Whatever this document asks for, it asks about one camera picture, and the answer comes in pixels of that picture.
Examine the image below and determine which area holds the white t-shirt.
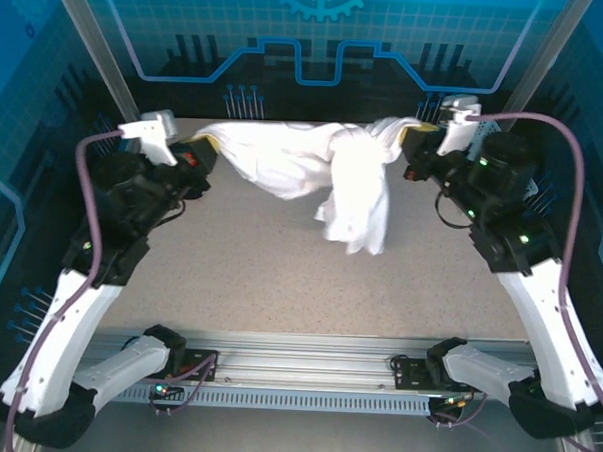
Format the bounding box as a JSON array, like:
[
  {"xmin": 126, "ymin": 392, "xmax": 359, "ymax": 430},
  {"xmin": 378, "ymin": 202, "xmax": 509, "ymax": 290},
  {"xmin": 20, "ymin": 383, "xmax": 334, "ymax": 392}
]
[{"xmin": 189, "ymin": 108, "xmax": 422, "ymax": 258}]

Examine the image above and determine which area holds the small LED connector board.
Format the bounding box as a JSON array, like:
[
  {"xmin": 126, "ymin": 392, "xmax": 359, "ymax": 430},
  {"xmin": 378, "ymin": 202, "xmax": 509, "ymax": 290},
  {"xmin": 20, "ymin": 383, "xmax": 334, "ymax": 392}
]
[
  {"xmin": 429, "ymin": 393, "xmax": 475, "ymax": 414},
  {"xmin": 148, "ymin": 381, "xmax": 186, "ymax": 403}
]

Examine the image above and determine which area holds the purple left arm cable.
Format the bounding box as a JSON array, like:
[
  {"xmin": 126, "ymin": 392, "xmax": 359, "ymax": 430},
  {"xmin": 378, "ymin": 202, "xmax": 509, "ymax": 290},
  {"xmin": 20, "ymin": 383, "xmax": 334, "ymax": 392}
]
[{"xmin": 3, "ymin": 125, "xmax": 230, "ymax": 452}]

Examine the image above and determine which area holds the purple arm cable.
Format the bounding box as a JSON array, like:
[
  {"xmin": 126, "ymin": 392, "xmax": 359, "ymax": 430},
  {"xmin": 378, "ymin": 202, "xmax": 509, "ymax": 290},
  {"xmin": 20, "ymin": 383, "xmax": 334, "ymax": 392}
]
[
  {"xmin": 3, "ymin": 125, "xmax": 230, "ymax": 452},
  {"xmin": 429, "ymin": 107, "xmax": 603, "ymax": 452}
]

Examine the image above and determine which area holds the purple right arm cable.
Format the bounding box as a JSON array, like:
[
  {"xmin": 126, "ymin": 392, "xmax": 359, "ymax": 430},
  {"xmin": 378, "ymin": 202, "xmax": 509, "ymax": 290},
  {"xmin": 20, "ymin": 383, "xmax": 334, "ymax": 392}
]
[{"xmin": 429, "ymin": 107, "xmax": 603, "ymax": 452}]

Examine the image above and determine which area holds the aluminium frame post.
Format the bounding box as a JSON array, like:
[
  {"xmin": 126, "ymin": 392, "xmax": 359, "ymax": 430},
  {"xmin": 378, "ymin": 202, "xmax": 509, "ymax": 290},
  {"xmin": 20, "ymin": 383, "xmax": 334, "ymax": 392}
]
[
  {"xmin": 498, "ymin": 0, "xmax": 596, "ymax": 137},
  {"xmin": 41, "ymin": 0, "xmax": 147, "ymax": 128}
]

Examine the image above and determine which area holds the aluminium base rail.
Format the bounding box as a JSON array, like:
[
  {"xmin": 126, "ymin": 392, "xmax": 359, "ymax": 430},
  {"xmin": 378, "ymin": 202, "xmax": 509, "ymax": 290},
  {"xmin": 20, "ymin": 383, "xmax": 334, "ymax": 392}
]
[{"xmin": 87, "ymin": 321, "xmax": 538, "ymax": 398}]

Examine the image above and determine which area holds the grey slotted cable duct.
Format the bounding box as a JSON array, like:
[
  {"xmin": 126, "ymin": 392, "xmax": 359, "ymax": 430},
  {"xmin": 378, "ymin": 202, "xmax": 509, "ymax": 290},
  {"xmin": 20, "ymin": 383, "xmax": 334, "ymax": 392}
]
[{"xmin": 123, "ymin": 380, "xmax": 433, "ymax": 418}]

